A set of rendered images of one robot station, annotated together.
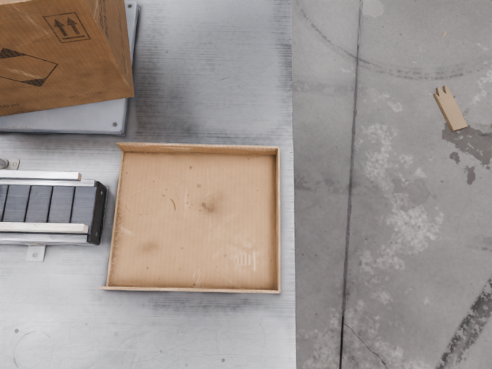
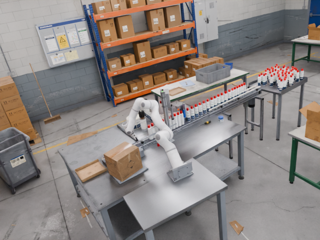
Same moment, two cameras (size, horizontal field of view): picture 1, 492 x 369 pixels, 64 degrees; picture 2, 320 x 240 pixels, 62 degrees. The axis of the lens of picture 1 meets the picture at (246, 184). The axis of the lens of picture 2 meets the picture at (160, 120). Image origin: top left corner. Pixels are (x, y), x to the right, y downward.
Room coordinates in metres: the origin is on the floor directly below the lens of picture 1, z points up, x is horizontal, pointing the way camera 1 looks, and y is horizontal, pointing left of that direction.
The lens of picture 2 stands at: (2.82, -0.34, 2.61)
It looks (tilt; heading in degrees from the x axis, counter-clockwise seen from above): 26 degrees down; 152
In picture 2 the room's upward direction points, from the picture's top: 10 degrees counter-clockwise
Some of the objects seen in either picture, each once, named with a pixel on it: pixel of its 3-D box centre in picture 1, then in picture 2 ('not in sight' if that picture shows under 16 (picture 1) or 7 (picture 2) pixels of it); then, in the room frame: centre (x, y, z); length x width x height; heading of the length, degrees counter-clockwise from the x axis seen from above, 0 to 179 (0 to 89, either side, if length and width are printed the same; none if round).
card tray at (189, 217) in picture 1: (195, 216); (90, 170); (0.14, 0.09, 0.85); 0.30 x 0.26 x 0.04; 92
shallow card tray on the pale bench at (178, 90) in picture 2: not in sight; (175, 91); (-1.17, 2.22, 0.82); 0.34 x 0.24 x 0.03; 91
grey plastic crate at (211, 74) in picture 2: not in sight; (213, 73); (-1.14, 3.14, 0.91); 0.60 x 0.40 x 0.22; 89
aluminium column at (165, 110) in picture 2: not in sight; (166, 117); (0.25, 1.13, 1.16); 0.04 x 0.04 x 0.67; 2
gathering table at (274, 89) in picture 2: not in sight; (276, 105); (0.13, 3.44, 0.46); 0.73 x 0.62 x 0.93; 92
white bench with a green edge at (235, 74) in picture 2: not in sight; (202, 99); (-1.24, 2.89, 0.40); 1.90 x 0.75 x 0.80; 86
